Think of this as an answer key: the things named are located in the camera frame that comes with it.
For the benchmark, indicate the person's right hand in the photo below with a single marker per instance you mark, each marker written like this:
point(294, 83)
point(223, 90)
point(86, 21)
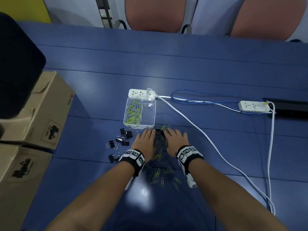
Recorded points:
point(175, 143)

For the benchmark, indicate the person's left hand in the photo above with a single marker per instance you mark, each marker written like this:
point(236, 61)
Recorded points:
point(144, 146)

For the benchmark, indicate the person's left fingers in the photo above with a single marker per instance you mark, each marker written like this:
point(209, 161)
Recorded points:
point(146, 135)

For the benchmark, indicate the person's right little finger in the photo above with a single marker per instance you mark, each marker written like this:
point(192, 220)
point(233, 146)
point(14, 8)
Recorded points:
point(185, 137)

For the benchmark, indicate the person's left forearm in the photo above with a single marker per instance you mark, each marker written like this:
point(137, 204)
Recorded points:
point(101, 197)

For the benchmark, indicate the person's right forearm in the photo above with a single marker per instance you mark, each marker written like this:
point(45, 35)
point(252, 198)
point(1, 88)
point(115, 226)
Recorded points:
point(228, 197)

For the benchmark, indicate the loose pile of paper clips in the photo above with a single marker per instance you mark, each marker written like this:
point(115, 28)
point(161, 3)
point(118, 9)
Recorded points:
point(160, 145)

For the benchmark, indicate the black white marker wristband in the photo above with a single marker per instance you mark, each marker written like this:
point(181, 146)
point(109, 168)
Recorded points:
point(133, 157)
point(189, 153)

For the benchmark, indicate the scatter of black binder clips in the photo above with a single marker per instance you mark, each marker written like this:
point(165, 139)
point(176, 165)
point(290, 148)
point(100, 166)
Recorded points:
point(127, 134)

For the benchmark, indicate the clear plastic storage box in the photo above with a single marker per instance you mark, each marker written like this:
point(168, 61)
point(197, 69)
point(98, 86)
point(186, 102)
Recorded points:
point(148, 115)

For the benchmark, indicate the paper clips heap in box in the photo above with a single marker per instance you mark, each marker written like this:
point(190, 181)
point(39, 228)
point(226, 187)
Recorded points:
point(133, 112)

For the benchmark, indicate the white power strip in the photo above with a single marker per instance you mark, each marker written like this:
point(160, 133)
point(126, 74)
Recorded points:
point(252, 106)
point(138, 93)

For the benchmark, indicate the cardboard box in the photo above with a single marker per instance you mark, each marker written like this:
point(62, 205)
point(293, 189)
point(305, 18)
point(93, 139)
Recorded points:
point(43, 110)
point(21, 180)

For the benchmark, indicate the pink office chair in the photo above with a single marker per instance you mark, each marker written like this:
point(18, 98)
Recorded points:
point(155, 14)
point(267, 18)

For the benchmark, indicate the large black rounded object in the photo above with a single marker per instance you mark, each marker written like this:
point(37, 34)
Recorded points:
point(16, 67)

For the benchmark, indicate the yellow panel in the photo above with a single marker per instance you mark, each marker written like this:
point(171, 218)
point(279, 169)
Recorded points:
point(26, 8)

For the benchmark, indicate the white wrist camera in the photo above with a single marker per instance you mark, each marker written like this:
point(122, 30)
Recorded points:
point(191, 180)
point(128, 184)

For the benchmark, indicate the grey metal frame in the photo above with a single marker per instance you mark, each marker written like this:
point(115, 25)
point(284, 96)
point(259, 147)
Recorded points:
point(104, 10)

